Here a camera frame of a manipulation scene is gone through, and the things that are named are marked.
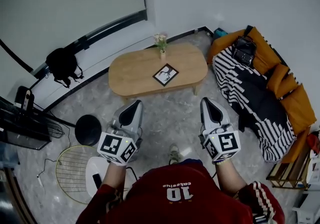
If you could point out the white round stool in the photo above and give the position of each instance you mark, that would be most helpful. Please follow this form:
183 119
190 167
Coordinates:
96 165

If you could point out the red bag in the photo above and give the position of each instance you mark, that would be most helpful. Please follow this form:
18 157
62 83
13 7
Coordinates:
313 142

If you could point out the small vase with flowers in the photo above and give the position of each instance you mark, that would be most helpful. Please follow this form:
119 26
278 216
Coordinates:
161 42

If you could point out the teal bag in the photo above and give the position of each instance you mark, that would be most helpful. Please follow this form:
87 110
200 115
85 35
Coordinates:
220 33

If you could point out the person's beige shoe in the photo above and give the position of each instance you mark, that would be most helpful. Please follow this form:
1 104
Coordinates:
175 154

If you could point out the person's left forearm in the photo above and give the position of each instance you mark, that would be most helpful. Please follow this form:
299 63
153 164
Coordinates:
113 175

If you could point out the orange sofa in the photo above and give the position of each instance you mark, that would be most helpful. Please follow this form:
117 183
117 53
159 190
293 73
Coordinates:
265 52

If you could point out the black backpack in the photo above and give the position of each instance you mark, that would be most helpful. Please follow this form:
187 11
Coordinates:
61 63

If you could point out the orange cushion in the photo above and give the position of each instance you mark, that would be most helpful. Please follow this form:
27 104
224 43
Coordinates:
298 109
277 79
288 86

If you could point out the gold metal shelf rack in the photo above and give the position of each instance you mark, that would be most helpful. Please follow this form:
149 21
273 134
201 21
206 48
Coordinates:
287 170

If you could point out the person's right forearm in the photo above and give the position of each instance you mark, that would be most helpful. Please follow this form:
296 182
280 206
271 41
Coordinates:
228 176

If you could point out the black picture frame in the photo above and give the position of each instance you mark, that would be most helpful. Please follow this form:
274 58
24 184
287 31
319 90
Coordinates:
165 74

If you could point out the oval wooden coffee table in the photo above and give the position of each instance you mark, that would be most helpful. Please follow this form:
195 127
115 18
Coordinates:
135 72

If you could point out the white cabinet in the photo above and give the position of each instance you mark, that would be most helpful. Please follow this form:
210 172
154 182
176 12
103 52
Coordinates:
308 208

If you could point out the black handbag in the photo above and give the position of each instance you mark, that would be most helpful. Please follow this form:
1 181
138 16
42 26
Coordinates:
245 50

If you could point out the black phone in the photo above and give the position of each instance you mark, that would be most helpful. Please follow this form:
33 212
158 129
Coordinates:
97 180

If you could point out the black white striped blanket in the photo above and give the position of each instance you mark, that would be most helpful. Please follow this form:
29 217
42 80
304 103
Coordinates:
255 97

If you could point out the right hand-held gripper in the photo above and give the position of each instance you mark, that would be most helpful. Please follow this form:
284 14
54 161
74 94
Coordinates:
225 122

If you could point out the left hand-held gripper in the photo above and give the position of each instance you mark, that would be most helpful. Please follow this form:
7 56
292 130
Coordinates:
130 127

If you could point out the person's red jersey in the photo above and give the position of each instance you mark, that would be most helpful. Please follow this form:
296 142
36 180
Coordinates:
175 205

